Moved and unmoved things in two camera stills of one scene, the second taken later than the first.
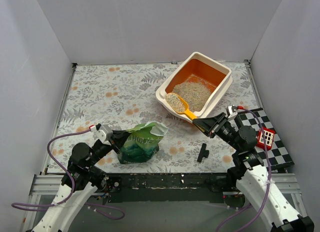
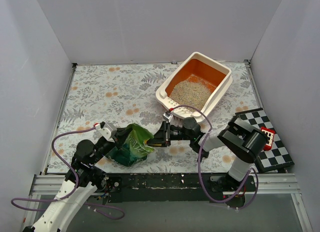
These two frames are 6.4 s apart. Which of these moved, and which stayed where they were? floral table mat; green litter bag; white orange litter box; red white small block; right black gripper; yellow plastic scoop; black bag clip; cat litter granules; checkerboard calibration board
Moved: yellow plastic scoop; green litter bag; right black gripper
Stayed: cat litter granules; checkerboard calibration board; red white small block; black bag clip; floral table mat; white orange litter box
